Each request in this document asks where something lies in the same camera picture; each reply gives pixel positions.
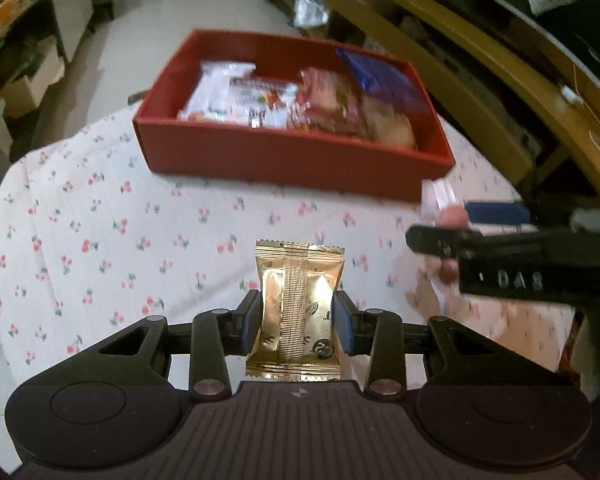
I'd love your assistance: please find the white wafer packet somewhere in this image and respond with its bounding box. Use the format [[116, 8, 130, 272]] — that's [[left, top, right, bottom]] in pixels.
[[178, 61, 257, 120]]

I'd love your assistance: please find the pink sausages packet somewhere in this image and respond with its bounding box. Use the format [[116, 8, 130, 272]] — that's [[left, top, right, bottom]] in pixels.
[[419, 176, 474, 302]]

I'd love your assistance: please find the white cardboard box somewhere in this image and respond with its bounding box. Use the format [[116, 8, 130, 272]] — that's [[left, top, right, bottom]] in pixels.
[[0, 38, 65, 119]]

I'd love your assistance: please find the white date snack pouch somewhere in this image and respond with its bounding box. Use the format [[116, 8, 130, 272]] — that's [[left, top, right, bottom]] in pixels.
[[226, 77, 298, 129]]

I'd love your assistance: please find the gold foil snack packet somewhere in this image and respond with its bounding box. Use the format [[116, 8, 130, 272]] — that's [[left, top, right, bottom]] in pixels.
[[246, 240, 344, 382]]

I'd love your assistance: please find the purple blue snack bag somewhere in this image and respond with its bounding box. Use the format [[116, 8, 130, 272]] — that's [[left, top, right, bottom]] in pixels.
[[337, 49, 428, 112]]

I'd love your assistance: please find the pink cake packet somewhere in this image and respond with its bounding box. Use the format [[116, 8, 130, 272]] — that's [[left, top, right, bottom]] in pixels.
[[289, 67, 367, 138]]

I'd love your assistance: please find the cluttered coffee table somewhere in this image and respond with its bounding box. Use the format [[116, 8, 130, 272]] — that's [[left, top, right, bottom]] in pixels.
[[0, 0, 94, 162]]

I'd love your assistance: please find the silver foil bag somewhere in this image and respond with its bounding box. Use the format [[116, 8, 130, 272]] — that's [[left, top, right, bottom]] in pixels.
[[294, 0, 329, 29]]

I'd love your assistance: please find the cherry print tablecloth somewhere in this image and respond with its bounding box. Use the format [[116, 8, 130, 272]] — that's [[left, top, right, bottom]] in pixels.
[[0, 108, 573, 382]]

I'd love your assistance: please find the white bun packet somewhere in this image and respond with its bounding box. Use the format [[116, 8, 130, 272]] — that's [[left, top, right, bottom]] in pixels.
[[364, 105, 416, 150]]

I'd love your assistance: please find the red cardboard box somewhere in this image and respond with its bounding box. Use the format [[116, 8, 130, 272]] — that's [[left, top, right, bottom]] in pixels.
[[133, 29, 455, 202]]

